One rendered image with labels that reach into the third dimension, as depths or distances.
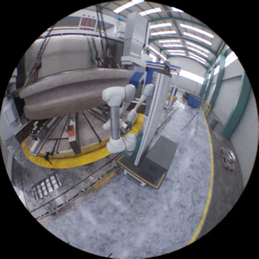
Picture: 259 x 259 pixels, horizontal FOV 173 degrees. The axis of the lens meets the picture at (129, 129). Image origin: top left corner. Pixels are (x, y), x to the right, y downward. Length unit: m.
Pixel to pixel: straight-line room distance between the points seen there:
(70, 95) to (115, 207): 2.36
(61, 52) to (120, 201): 5.78
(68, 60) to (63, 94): 3.22
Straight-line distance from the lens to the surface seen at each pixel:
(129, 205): 1.71
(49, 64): 5.02
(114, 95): 0.75
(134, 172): 1.52
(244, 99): 8.53
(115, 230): 1.76
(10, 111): 5.25
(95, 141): 1.97
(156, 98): 0.82
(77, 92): 2.08
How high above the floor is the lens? 1.69
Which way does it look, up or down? 38 degrees down
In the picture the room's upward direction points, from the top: 8 degrees clockwise
